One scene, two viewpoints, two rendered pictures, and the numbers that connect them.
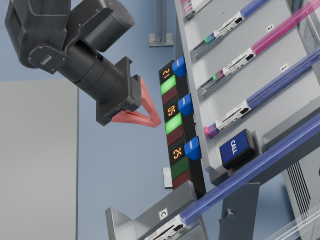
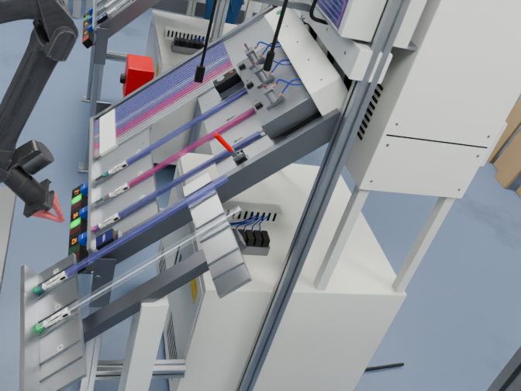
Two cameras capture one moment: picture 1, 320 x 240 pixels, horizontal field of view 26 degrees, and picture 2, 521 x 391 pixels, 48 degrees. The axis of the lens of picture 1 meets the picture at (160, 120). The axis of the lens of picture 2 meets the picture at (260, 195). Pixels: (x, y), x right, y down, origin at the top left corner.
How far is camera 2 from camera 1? 0.52 m
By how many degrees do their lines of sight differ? 16
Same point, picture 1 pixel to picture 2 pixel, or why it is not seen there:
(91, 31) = (26, 162)
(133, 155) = (53, 247)
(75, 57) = (14, 175)
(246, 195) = (108, 266)
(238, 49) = (120, 182)
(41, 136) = not seen: outside the picture
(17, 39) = not seen: outside the picture
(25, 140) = not seen: outside the picture
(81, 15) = (22, 152)
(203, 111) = (93, 217)
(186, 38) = (91, 171)
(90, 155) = (20, 244)
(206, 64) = (101, 189)
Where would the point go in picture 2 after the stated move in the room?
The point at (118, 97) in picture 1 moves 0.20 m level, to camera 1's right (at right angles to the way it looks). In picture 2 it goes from (39, 202) to (123, 212)
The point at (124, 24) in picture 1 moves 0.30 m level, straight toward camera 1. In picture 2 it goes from (47, 160) to (33, 247)
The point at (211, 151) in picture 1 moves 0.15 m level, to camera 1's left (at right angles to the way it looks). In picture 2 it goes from (92, 240) to (30, 234)
